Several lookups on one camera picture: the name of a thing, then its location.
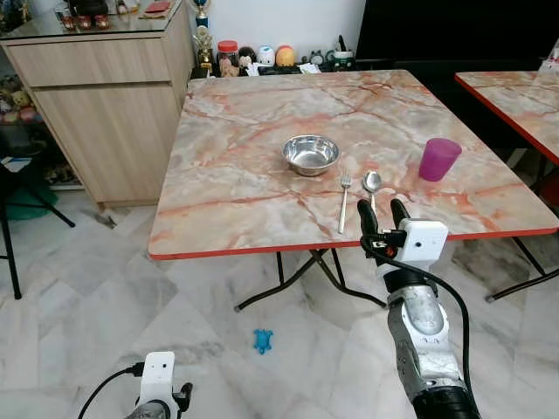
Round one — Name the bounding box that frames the silver metal fork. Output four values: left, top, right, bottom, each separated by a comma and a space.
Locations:
338, 173, 352, 235

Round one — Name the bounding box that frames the silver metal spoon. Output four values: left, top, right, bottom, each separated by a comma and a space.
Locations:
362, 170, 383, 213

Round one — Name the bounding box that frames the purple plastic cup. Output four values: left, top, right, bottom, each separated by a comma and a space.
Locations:
418, 137, 463, 182

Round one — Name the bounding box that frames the stainless steel bowl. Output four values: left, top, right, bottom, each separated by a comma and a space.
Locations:
281, 134, 341, 177

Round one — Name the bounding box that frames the blue turtle toy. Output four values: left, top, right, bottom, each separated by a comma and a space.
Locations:
252, 328, 274, 354

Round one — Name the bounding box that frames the marble top folding table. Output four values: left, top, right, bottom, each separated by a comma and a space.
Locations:
147, 68, 559, 313
454, 70, 559, 302

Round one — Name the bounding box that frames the dark mug with pens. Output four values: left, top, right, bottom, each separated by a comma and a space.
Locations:
331, 37, 355, 69

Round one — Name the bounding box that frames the orange round figurine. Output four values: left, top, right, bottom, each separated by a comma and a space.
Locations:
275, 45, 296, 68

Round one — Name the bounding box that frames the black television screen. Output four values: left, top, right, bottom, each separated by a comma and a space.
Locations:
354, 0, 559, 63

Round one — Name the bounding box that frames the red lid snack jar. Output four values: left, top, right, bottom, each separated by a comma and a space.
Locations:
217, 40, 240, 78

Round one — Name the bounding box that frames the gold trophy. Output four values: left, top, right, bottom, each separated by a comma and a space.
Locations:
192, 0, 216, 76

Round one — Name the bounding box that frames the black tripod stand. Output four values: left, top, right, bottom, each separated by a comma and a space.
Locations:
0, 144, 76, 299

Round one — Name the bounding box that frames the light wooden cabinet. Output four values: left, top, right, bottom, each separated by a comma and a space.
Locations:
0, 0, 196, 211

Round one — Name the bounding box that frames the red tray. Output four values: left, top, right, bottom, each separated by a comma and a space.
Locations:
142, 1, 175, 16

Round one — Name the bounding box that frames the plush toys pile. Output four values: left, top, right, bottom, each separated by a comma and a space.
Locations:
0, 75, 40, 125

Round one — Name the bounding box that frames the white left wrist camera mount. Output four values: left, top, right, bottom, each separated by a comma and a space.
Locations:
138, 351, 177, 408

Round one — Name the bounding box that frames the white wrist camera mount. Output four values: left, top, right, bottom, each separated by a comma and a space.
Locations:
138, 351, 177, 408
397, 220, 449, 271

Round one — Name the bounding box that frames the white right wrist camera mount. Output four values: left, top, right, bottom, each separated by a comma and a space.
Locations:
397, 220, 449, 271

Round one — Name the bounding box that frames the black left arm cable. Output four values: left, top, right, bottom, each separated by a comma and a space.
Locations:
77, 362, 145, 419

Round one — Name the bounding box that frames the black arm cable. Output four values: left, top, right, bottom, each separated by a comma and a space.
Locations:
77, 362, 145, 419
367, 240, 473, 372

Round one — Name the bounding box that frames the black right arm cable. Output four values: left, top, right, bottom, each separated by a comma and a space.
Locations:
367, 240, 473, 372

